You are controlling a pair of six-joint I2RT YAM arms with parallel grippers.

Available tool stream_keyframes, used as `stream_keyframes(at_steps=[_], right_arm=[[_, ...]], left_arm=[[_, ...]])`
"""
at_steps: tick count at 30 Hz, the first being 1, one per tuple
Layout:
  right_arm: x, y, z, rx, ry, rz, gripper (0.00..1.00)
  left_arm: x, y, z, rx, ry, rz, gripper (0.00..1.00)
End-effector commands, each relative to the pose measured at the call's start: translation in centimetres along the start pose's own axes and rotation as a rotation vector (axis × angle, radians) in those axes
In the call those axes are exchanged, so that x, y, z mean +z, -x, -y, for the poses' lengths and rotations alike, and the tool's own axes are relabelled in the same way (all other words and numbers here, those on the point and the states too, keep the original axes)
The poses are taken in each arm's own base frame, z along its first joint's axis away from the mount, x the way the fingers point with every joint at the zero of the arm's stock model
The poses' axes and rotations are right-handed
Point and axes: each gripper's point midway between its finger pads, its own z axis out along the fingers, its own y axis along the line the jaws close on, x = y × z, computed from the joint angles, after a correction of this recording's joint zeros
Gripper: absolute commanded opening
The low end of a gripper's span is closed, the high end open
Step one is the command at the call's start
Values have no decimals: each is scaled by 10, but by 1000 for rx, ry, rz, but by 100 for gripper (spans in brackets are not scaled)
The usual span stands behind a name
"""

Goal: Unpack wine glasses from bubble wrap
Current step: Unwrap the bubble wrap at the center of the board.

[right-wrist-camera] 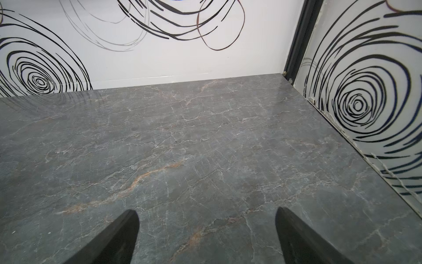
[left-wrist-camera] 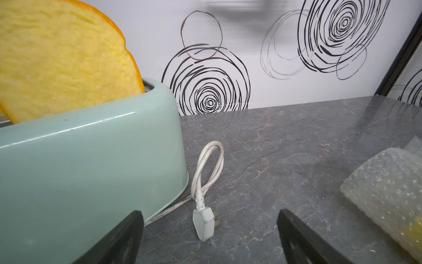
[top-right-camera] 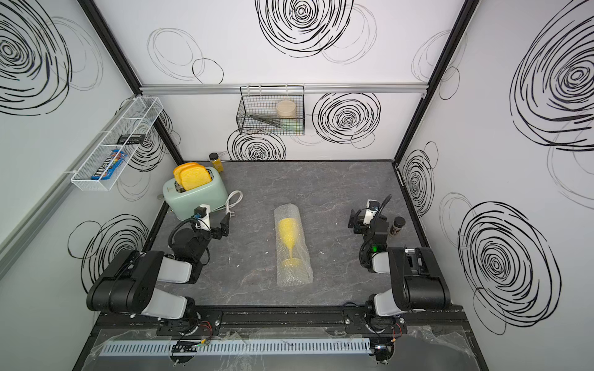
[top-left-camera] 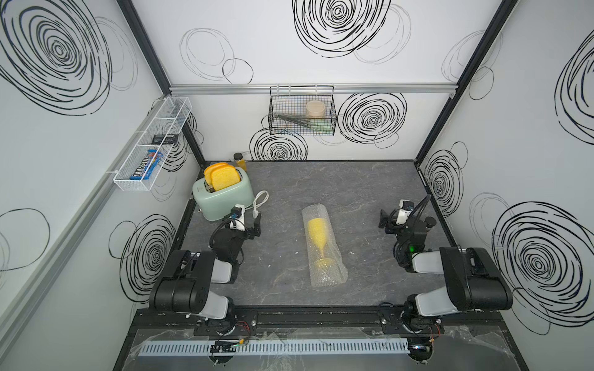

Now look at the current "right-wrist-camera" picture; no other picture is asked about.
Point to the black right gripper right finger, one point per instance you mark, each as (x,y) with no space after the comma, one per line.
(300,244)

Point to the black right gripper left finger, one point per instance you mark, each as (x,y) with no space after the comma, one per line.
(114,245)

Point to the black corner frame post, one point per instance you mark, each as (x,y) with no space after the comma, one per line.
(303,32)

